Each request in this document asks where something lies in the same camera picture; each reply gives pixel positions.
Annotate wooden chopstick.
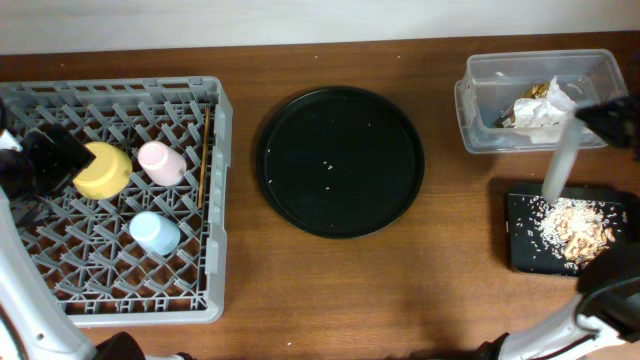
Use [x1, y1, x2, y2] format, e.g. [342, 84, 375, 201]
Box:
[197, 105, 211, 209]

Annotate gold foil wrapper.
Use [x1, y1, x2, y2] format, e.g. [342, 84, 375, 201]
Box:
[493, 82, 550, 128]

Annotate food scraps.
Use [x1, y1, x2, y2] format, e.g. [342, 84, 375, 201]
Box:
[519, 195, 629, 274]

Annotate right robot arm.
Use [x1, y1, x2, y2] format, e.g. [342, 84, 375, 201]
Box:
[468, 95, 639, 359]

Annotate yellow bowl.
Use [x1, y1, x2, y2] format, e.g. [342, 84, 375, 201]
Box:
[73, 142, 133, 200]

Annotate white napkin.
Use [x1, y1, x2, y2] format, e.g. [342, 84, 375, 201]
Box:
[512, 77, 577, 144]

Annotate grey plate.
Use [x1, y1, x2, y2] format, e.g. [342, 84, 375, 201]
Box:
[541, 117, 585, 204]

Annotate light blue plastic cup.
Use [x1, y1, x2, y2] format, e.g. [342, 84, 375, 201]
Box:
[129, 211, 181, 256]

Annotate pink plastic cup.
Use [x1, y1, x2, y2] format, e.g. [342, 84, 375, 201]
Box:
[137, 141, 187, 186]

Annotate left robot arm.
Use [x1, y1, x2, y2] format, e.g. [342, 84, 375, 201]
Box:
[1, 124, 148, 359]

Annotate round black tray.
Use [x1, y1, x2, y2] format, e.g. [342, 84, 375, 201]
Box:
[256, 86, 425, 239]

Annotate grey dishwasher rack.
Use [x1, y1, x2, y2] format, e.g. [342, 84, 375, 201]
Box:
[1, 76, 233, 327]

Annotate black bin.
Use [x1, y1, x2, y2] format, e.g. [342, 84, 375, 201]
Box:
[505, 183, 640, 277]

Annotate clear plastic bin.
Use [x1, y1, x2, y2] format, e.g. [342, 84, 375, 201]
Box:
[454, 49, 628, 154]

